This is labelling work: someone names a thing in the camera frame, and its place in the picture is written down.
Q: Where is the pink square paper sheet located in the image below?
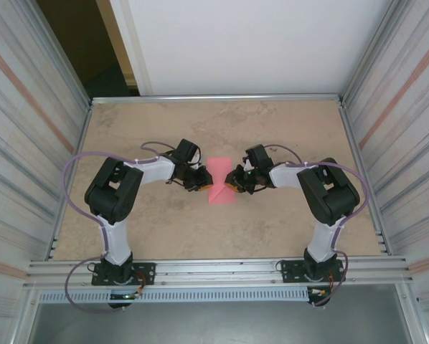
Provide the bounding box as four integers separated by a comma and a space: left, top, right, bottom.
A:
206, 157, 236, 205

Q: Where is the brown wooden door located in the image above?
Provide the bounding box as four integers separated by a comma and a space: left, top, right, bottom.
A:
37, 0, 141, 97

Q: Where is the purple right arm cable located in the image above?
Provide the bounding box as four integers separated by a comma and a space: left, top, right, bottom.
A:
266, 143, 369, 308

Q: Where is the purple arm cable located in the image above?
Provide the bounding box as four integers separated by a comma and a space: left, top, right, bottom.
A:
266, 143, 369, 308
63, 141, 174, 313

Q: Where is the aluminium table edge rail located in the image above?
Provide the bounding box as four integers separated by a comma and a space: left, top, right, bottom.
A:
90, 93, 346, 106

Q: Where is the long aluminium mounting rail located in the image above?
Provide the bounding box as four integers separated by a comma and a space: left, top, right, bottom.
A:
22, 256, 415, 290

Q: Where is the aluminium table side rail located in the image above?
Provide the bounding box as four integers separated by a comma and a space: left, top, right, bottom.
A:
47, 102, 93, 261
338, 100, 393, 256

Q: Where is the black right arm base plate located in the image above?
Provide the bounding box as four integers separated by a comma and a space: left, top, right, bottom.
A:
280, 258, 347, 284

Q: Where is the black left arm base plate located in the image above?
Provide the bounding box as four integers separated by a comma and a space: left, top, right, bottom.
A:
91, 262, 156, 287

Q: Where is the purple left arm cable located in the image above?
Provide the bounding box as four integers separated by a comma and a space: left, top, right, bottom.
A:
63, 141, 174, 313

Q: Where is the grey slotted cable duct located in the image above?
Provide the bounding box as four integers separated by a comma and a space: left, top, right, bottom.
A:
37, 287, 311, 304

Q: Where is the white door frame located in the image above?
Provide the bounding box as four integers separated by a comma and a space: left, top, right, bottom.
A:
108, 0, 154, 97

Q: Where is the small wired controller board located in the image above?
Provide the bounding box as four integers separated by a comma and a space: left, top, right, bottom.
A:
308, 286, 333, 298
108, 290, 143, 301

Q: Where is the aluminium corner post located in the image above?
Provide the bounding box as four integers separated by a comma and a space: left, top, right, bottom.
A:
27, 0, 93, 108
341, 0, 410, 105

